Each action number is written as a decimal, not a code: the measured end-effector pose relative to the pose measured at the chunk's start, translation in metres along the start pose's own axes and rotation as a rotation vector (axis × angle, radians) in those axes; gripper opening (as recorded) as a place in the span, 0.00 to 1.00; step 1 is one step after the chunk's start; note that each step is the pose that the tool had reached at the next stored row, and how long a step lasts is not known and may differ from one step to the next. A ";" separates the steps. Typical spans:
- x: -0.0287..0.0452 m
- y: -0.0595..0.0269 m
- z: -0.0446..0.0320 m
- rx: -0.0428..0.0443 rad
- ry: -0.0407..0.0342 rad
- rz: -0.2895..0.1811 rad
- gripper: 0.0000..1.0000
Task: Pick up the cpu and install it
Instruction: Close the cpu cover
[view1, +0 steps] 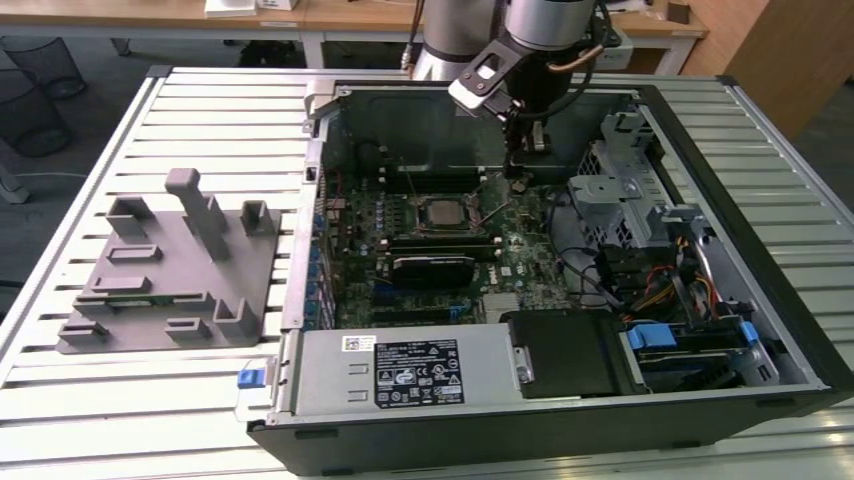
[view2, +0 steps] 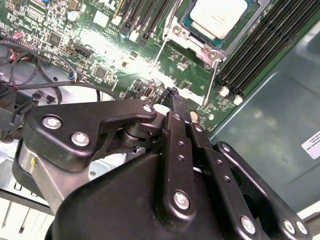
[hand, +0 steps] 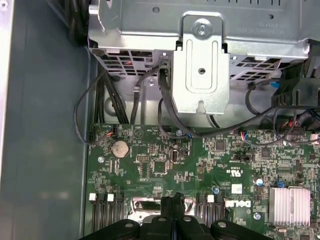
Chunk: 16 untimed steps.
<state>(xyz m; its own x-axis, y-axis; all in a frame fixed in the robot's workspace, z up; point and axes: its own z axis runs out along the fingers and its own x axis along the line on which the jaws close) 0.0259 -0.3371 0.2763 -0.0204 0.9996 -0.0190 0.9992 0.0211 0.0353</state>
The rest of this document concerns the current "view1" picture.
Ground black RAM slot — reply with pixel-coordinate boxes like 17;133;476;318
387;234;499;245
389;241;500;251
377;167;485;181
377;178;485;194

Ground hard disk in blue carrier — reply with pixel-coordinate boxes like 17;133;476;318
623;321;762;394

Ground silver power supply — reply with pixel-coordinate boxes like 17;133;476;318
264;322;532;416

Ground yellow wire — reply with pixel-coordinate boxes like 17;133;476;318
626;284;675;316

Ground black open PC case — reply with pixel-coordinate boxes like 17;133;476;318
236;73;854;479

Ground pale grey box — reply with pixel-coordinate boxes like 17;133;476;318
591;29;636;72

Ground silver square CPU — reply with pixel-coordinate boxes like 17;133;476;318
425;198;473;229

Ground black graphics card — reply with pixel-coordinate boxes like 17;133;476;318
389;255;480;290

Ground black mesh waste bin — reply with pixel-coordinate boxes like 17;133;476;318
0;37;88;100
0;69;74;159

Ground black camera cable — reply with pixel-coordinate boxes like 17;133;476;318
530;0;619;124

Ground CPU socket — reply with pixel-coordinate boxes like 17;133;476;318
409;192;492;239

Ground green motherboard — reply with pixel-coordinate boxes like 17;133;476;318
312;167;592;331

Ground silver metal bracket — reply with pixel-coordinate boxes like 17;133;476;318
650;203;759;326

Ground silver chipset heatsink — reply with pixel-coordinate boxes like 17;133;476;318
481;293;521;322

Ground large white box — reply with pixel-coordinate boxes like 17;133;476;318
203;0;259;20

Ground short black expansion slot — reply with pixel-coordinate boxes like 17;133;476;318
369;308;463;325

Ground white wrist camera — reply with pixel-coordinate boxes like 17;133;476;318
445;38;532;121

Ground grey case handle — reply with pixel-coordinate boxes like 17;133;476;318
300;79;353;136

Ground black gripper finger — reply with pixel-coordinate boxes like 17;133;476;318
504;112;530;180

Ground wooden cabinet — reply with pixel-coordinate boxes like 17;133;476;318
679;0;854;139

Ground silver drive cage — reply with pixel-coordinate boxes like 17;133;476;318
566;112;672;249

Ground black wire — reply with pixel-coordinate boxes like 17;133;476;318
546;192;622;311

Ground orange wire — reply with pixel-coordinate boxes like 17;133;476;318
692;277;726;321

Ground grey parts rack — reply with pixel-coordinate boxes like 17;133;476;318
56;167;285;356

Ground black bag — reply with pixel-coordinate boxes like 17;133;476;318
237;39;300;69

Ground thin metal locking lever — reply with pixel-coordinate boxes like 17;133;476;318
479;199;516;224

